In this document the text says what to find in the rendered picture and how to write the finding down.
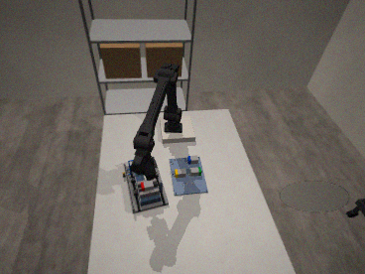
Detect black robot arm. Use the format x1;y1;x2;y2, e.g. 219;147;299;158
130;63;183;181

